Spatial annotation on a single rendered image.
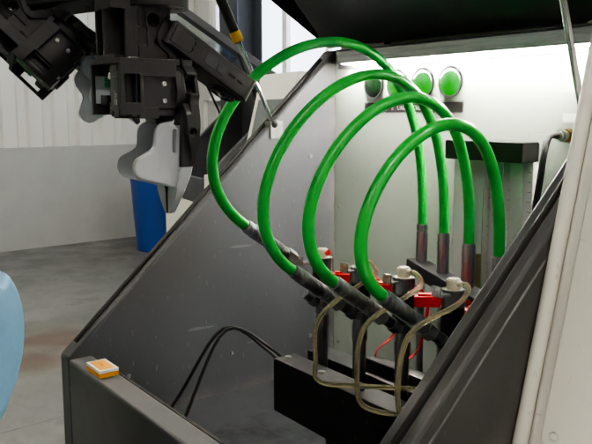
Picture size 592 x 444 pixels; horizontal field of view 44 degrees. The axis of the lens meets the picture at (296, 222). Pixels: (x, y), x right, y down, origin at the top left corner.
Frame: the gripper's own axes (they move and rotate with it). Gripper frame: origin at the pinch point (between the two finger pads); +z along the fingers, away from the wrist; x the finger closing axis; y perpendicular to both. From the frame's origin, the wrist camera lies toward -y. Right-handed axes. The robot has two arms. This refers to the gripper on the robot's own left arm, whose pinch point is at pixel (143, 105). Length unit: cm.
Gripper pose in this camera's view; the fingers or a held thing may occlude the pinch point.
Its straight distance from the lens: 92.1
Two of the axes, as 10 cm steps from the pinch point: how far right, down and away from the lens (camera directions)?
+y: -6.0, 7.3, -3.4
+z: 6.9, 6.8, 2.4
